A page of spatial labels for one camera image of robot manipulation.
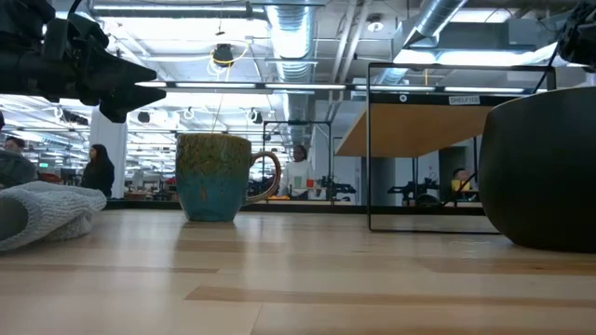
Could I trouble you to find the wooden shelf with black frame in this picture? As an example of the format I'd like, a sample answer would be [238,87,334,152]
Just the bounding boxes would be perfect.
[334,61,558,235]

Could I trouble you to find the overhead LED light bar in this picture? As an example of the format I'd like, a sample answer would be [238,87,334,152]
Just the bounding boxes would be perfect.
[134,80,550,96]

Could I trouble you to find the green and blue glazed mug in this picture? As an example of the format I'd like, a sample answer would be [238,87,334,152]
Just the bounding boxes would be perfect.
[175,133,283,223]

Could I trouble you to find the white column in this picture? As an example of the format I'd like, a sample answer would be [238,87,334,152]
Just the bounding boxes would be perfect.
[89,106,129,199]

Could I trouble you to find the black mug with yellow inside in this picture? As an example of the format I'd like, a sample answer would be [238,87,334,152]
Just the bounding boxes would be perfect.
[478,87,596,254]

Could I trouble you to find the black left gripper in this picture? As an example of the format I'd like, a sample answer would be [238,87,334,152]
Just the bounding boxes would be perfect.
[18,0,167,124]

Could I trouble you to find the black overhead camera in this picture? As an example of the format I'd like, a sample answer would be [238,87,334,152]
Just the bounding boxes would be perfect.
[211,43,237,68]

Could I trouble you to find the black aluminium table frame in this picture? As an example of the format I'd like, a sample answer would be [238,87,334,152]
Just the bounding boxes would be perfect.
[104,198,486,216]

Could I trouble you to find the grey knitted cloth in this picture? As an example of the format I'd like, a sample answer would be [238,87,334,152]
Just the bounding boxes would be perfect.
[0,181,108,253]

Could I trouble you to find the silver ventilation duct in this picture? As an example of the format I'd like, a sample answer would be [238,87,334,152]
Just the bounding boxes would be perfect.
[264,0,318,136]

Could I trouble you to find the person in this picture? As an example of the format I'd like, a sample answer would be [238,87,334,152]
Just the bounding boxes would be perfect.
[278,144,318,202]
[450,167,474,194]
[80,143,116,199]
[0,136,38,190]

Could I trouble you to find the black background frame stand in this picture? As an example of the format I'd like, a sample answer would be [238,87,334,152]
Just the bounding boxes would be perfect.
[262,120,333,204]

